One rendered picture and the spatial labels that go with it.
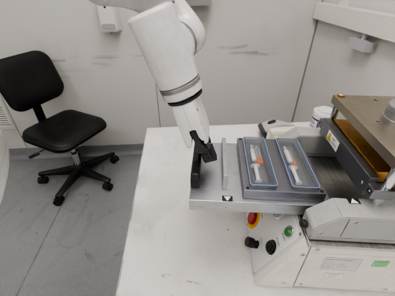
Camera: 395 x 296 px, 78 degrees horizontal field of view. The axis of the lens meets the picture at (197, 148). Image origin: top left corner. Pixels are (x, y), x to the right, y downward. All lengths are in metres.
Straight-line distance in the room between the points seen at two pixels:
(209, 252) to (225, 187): 0.23
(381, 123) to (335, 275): 0.33
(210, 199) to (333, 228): 0.24
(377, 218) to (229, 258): 0.35
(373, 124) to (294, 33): 1.58
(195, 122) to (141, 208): 0.42
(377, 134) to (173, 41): 0.41
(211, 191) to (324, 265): 0.28
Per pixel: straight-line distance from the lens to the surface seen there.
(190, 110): 0.47
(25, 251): 1.90
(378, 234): 0.59
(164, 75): 0.46
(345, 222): 0.54
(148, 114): 2.15
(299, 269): 0.63
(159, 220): 0.78
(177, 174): 0.92
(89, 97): 2.18
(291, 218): 0.60
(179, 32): 0.46
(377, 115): 0.65
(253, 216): 0.72
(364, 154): 0.59
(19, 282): 1.78
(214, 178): 0.57
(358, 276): 0.69
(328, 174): 0.73
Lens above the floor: 1.35
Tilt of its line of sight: 35 degrees down
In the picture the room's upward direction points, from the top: straight up
